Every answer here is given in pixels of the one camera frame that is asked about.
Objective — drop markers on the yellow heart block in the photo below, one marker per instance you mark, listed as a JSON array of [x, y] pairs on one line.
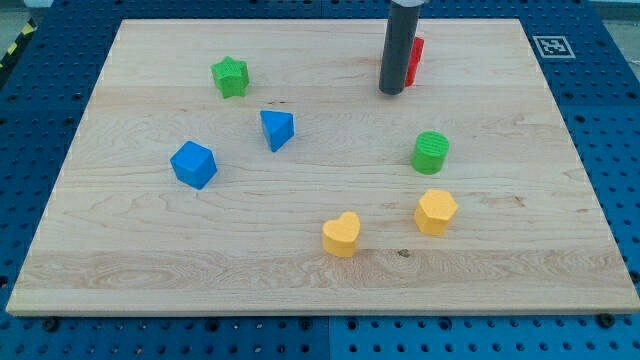
[[340, 236]]

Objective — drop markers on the blue triangle block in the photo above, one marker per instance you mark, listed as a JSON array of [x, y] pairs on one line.
[[278, 128]]

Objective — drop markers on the wooden board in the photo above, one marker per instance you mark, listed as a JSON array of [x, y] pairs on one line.
[[122, 236]]

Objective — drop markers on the green cylinder block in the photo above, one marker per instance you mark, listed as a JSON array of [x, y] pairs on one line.
[[430, 151]]

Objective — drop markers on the yellow hexagon block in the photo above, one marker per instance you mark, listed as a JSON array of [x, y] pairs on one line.
[[434, 212]]

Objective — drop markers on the blue cube block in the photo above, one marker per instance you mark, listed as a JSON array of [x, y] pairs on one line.
[[194, 165]]

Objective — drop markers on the green star block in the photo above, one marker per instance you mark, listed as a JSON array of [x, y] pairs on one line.
[[231, 77]]

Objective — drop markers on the red block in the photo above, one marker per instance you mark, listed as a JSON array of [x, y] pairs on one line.
[[414, 60]]

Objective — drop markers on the white fiducial marker tag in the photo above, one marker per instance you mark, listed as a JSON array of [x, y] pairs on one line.
[[553, 47]]

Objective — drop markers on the yellow black hazard tape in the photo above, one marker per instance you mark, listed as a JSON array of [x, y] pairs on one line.
[[18, 46]]

